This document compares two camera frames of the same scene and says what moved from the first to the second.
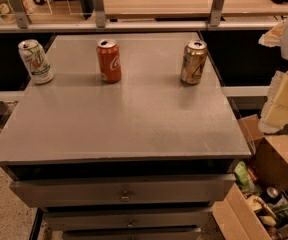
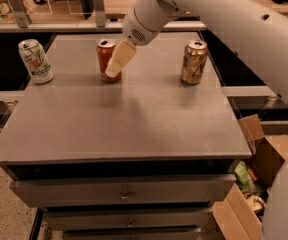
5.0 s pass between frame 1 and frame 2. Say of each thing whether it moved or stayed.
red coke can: stayed
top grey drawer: stayed
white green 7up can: stayed
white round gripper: moved
